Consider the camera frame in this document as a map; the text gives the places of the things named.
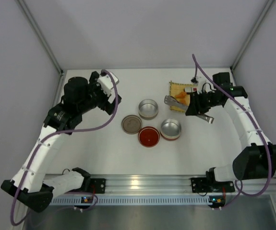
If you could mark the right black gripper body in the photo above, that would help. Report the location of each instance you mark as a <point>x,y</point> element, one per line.
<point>196,103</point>

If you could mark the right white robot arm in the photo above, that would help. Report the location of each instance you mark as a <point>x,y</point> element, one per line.
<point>257,159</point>

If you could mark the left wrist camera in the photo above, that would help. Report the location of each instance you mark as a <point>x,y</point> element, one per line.
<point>105,82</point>

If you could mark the lower steel round container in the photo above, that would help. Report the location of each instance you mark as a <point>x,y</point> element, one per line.
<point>170,129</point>

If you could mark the red round lid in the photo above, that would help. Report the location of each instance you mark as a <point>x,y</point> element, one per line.
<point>149,136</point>

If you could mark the sushi roll piece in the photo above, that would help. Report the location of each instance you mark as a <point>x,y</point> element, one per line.
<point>189,90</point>

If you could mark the bamboo mat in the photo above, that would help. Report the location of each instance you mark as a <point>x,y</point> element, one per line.
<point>176,88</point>

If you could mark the upper steel round container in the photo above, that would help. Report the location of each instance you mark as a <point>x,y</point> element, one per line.
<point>148,109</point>

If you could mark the grey round lid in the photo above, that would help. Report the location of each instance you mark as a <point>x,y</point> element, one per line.
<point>131,124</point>

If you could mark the aluminium rail frame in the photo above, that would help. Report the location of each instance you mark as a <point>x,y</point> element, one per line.
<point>149,190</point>

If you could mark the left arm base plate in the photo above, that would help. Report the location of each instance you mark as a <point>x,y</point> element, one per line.
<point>94,185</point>

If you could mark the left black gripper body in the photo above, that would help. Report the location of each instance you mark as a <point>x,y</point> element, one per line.
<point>108,103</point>

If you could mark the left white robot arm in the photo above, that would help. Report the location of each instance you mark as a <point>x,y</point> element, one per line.
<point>80,95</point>

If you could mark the orange fried food piece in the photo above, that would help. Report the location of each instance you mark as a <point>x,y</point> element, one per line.
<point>181,95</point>

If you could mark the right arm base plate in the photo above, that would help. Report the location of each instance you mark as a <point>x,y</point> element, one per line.
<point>203,185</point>

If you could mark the metal tongs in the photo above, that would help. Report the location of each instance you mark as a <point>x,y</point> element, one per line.
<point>171,101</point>

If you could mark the steel round container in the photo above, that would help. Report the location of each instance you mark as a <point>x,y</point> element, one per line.
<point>148,109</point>
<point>170,129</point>

